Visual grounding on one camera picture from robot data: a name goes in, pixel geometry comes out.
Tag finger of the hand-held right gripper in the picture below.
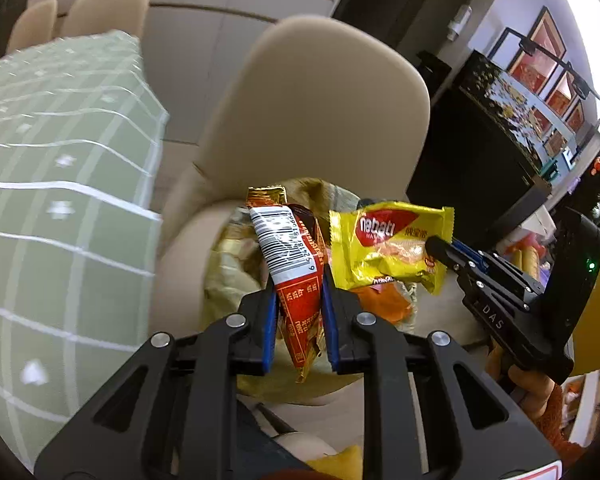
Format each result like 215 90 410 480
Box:
424 236 528 312
451 240 545 297

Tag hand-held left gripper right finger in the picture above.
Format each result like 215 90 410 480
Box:
321 265 565 480

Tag person's right hand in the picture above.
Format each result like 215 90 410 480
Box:
486 342 557 423

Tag green checked tablecloth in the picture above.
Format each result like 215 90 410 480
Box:
0 30 171 473

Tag orange snack packet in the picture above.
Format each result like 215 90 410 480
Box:
354 280 417 325

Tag person's right forearm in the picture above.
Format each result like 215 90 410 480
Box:
527 382 588 461

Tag white wall switch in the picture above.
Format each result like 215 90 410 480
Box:
446 5 472 41

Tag black cabinet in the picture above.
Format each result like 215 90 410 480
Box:
405 49 600 243

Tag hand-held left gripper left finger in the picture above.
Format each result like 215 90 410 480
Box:
34 272 280 480

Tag red snack packet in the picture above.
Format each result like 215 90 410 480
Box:
245 186 331 385

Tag red framed wall picture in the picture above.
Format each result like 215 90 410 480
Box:
505 6 567 83

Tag yellow wafer packet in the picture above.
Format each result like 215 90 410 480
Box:
328 201 455 295

